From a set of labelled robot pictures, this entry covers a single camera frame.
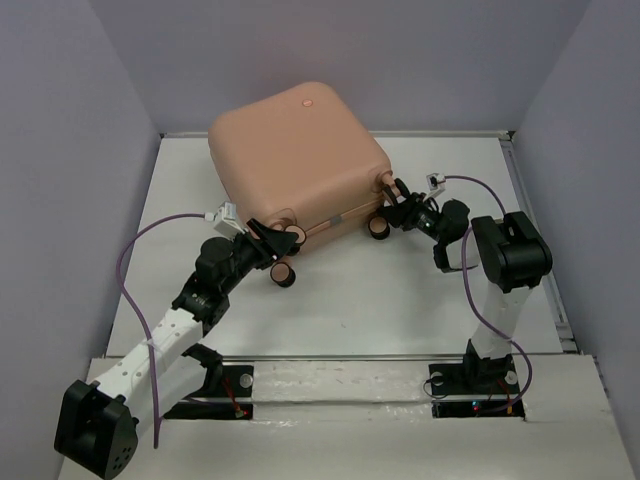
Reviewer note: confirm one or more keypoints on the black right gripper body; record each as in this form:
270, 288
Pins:
423, 218

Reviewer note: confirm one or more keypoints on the pink hard-shell suitcase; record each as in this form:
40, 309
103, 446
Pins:
301, 160

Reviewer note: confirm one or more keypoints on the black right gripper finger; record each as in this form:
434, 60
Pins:
394, 215
401, 191

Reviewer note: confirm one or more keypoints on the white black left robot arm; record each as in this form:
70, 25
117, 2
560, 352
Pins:
101, 421

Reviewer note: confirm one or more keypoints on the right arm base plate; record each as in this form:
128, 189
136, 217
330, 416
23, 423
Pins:
452, 396

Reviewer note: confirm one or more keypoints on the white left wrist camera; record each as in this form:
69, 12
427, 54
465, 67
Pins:
225, 220

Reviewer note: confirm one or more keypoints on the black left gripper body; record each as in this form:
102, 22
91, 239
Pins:
248, 255

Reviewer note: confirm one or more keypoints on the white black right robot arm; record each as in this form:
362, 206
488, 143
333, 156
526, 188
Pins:
514, 258

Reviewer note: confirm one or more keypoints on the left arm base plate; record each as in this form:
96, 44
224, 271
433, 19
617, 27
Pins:
225, 396

